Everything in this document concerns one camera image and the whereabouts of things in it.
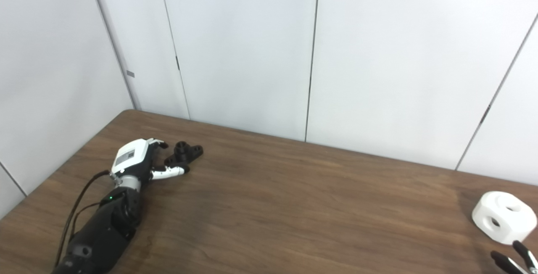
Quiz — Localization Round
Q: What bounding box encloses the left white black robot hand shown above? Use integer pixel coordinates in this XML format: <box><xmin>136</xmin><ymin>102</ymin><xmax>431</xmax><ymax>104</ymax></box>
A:
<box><xmin>110</xmin><ymin>138</ymin><xmax>186</xmax><ymax>182</ymax></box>

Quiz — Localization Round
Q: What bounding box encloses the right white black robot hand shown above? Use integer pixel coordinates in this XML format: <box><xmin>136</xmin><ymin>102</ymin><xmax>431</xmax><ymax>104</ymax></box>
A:
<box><xmin>490</xmin><ymin>240</ymin><xmax>538</xmax><ymax>274</ymax></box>

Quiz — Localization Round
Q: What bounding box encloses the round white plastic piece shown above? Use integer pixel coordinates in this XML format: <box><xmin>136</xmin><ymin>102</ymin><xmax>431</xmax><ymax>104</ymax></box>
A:
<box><xmin>472</xmin><ymin>191</ymin><xmax>538</xmax><ymax>245</ymax></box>

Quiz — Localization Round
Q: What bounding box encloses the black flanged holder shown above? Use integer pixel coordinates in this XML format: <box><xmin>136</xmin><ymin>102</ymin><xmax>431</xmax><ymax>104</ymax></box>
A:
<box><xmin>164</xmin><ymin>141</ymin><xmax>204</xmax><ymax>174</ymax></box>

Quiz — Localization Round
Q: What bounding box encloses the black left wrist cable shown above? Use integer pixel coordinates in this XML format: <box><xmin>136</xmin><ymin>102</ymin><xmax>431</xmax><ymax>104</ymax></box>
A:
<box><xmin>55</xmin><ymin>171</ymin><xmax>111</xmax><ymax>268</ymax></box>

